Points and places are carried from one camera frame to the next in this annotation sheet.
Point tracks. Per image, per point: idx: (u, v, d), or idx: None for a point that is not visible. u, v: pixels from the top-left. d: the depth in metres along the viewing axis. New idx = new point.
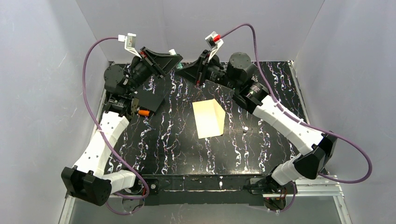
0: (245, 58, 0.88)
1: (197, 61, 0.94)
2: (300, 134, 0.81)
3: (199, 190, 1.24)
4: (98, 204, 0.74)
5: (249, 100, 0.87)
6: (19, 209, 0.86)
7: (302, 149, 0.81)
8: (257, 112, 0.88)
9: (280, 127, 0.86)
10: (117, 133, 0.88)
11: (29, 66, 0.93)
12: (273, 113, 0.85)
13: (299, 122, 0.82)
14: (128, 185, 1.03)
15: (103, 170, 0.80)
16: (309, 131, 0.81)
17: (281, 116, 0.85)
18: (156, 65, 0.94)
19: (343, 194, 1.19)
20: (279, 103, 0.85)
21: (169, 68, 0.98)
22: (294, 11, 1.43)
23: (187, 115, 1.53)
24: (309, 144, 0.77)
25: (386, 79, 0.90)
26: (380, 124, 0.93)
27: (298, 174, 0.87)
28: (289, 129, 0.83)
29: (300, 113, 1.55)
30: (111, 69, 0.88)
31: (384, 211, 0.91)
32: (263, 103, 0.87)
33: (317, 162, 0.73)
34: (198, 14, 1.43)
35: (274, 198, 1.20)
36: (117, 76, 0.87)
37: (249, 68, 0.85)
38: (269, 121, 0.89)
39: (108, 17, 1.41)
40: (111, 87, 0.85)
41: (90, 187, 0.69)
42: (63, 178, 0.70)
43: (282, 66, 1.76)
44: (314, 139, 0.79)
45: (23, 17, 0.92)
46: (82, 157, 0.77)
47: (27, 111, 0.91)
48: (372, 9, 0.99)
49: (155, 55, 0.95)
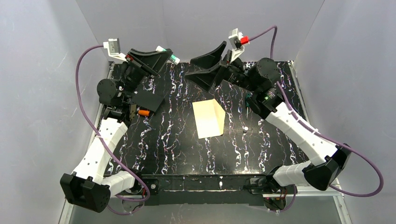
0: (271, 66, 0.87)
1: (215, 69, 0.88)
2: (314, 143, 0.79)
3: (199, 190, 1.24)
4: (97, 210, 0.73)
5: (262, 105, 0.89)
6: (19, 209, 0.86)
7: (314, 159, 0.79)
8: (271, 118, 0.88)
9: (293, 135, 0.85)
10: (116, 138, 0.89)
11: (29, 66, 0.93)
12: (287, 121, 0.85)
13: (313, 132, 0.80)
14: (128, 186, 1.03)
15: (102, 176, 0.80)
16: (323, 142, 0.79)
17: (296, 125, 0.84)
18: (145, 65, 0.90)
19: (343, 194, 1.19)
20: (293, 112, 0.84)
21: (161, 65, 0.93)
22: (294, 10, 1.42)
23: (187, 115, 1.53)
24: (322, 156, 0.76)
25: (387, 79, 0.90)
26: (380, 124, 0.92)
27: (305, 182, 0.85)
28: (303, 139, 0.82)
29: (300, 113, 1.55)
30: (103, 83, 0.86)
31: (384, 211, 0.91)
32: (278, 110, 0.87)
33: (329, 173, 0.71)
34: (198, 14, 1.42)
35: (274, 198, 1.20)
36: (108, 90, 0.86)
37: (273, 78, 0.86)
38: (283, 128, 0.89)
39: (107, 17, 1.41)
40: (106, 102, 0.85)
41: (90, 192, 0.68)
42: (63, 184, 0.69)
43: (282, 66, 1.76)
44: (328, 151, 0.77)
45: (22, 17, 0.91)
46: (81, 163, 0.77)
47: (26, 111, 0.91)
48: (372, 9, 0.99)
49: (142, 55, 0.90)
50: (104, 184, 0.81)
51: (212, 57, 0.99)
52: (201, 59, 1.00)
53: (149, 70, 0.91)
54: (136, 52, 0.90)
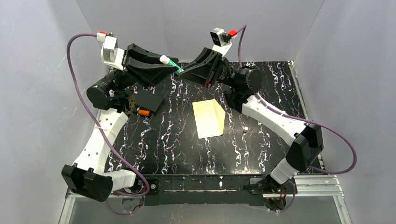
0: (256, 76, 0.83)
1: (211, 60, 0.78)
2: (283, 125, 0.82)
3: (199, 190, 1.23)
4: (100, 200, 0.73)
5: (236, 101, 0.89)
6: (20, 209, 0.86)
7: (287, 140, 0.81)
8: (244, 110, 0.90)
9: (266, 121, 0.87)
10: (116, 129, 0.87)
11: (29, 66, 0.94)
12: (258, 108, 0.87)
13: (281, 114, 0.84)
14: (128, 184, 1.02)
15: (103, 167, 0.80)
16: (292, 122, 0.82)
17: (266, 111, 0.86)
18: (144, 77, 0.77)
19: (343, 194, 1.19)
20: (262, 100, 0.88)
21: (161, 77, 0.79)
22: (294, 10, 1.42)
23: (187, 115, 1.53)
24: (292, 133, 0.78)
25: (386, 79, 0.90)
26: (380, 124, 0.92)
27: (293, 170, 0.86)
28: (273, 122, 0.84)
29: (300, 113, 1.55)
30: (92, 92, 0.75)
31: (384, 211, 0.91)
32: (249, 101, 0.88)
33: (300, 148, 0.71)
34: (198, 14, 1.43)
35: (274, 198, 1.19)
36: (102, 100, 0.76)
37: (256, 88, 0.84)
38: (257, 117, 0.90)
39: (108, 17, 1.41)
40: (100, 108, 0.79)
41: (91, 183, 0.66)
42: (63, 175, 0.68)
43: (282, 66, 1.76)
44: (297, 129, 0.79)
45: (23, 17, 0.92)
46: (81, 154, 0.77)
47: (27, 111, 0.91)
48: (372, 9, 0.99)
49: (140, 69, 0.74)
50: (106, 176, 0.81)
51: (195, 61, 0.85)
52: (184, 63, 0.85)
53: (147, 82, 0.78)
54: (134, 63, 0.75)
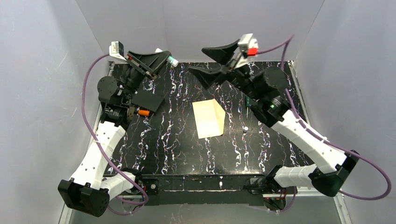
0: (279, 75, 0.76)
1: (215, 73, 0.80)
2: (323, 152, 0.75)
3: (199, 190, 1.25)
4: (96, 215, 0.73)
5: (269, 114, 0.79)
6: (20, 209, 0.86)
7: (322, 167, 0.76)
8: (277, 127, 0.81)
9: (301, 143, 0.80)
10: (114, 142, 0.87)
11: (29, 66, 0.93)
12: (295, 129, 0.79)
13: (322, 140, 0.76)
14: (128, 186, 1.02)
15: (100, 181, 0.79)
16: (332, 150, 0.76)
17: (304, 134, 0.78)
18: (142, 63, 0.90)
19: (343, 194, 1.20)
20: (301, 120, 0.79)
21: (158, 64, 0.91)
22: (294, 11, 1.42)
23: (187, 115, 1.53)
24: (333, 164, 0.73)
25: (386, 79, 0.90)
26: (380, 124, 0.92)
27: (307, 184, 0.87)
28: (312, 148, 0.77)
29: (300, 113, 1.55)
30: (105, 80, 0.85)
31: (384, 212, 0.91)
32: (285, 119, 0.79)
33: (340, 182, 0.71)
34: (198, 14, 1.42)
35: (274, 198, 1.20)
36: (110, 87, 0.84)
37: (281, 87, 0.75)
38: (289, 136, 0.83)
39: (107, 17, 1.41)
40: (105, 98, 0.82)
41: (88, 199, 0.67)
42: (60, 191, 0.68)
43: (282, 66, 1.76)
44: (337, 159, 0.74)
45: (23, 17, 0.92)
46: (78, 169, 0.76)
47: (27, 111, 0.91)
48: (372, 9, 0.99)
49: (140, 55, 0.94)
50: (103, 189, 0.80)
51: (223, 52, 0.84)
52: (213, 50, 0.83)
53: (145, 67, 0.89)
54: (135, 53, 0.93)
